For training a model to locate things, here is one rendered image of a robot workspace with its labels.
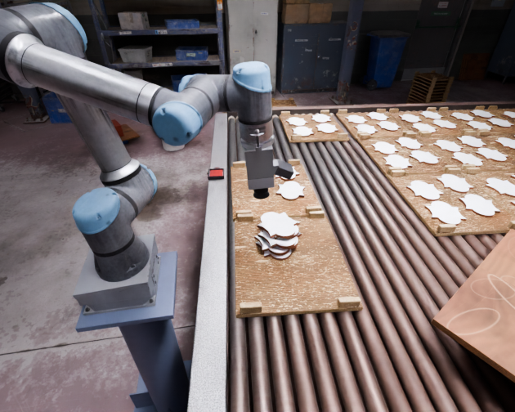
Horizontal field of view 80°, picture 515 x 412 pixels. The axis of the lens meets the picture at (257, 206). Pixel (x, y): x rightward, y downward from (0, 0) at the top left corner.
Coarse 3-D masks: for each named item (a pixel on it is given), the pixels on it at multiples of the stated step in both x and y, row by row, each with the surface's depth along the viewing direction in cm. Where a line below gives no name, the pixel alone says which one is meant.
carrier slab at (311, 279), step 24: (240, 240) 105; (312, 240) 105; (240, 264) 96; (264, 264) 96; (288, 264) 96; (312, 264) 96; (336, 264) 96; (240, 288) 89; (264, 288) 89; (288, 288) 89; (312, 288) 89; (336, 288) 89; (264, 312) 82; (288, 312) 83; (312, 312) 84
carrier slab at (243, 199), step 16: (240, 176) 141; (304, 176) 141; (240, 192) 130; (272, 192) 130; (304, 192) 130; (240, 208) 120; (256, 208) 120; (272, 208) 120; (288, 208) 120; (304, 208) 120
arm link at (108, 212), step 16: (96, 192) 80; (112, 192) 80; (80, 208) 77; (96, 208) 76; (112, 208) 77; (128, 208) 83; (80, 224) 76; (96, 224) 75; (112, 224) 78; (128, 224) 84; (96, 240) 78; (112, 240) 80; (128, 240) 84
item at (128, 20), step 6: (120, 12) 458; (126, 12) 462; (132, 12) 464; (138, 12) 468; (144, 12) 465; (120, 18) 455; (126, 18) 455; (132, 18) 455; (138, 18) 454; (144, 18) 463; (120, 24) 460; (126, 24) 459; (132, 24) 459; (138, 24) 458; (144, 24) 463
